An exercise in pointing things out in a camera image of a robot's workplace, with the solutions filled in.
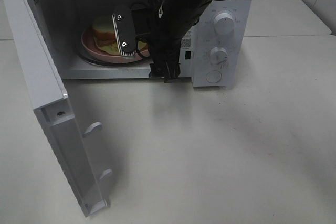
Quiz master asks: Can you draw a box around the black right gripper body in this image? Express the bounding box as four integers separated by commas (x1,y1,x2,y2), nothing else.
130,0,184,78

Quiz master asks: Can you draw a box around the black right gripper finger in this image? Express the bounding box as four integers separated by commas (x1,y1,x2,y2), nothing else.
149,61,181,83

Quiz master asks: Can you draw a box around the round white door button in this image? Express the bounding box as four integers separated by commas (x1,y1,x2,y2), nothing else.
206,70,222,83

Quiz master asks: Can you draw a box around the white timer knob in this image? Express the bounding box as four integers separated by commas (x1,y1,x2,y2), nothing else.
209,47,228,65

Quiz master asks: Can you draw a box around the toast sandwich with cheese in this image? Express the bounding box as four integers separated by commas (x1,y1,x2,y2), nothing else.
91,16,149,55

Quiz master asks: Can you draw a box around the pink round plate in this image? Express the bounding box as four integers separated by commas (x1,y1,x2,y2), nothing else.
81,27,143,64

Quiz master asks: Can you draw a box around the white microwave door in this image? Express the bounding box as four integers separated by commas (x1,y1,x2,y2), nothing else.
4,0,112,216

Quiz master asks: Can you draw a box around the glass microwave turntable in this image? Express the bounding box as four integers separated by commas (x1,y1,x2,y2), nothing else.
77,50,152,67

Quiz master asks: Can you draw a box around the upper white power knob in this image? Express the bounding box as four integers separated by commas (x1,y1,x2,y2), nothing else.
213,11,235,35

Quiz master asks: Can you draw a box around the white microwave oven body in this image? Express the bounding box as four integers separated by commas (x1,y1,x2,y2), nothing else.
41,0,251,87

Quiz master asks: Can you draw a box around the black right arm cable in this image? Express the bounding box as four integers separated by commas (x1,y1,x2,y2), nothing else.
130,2,163,61

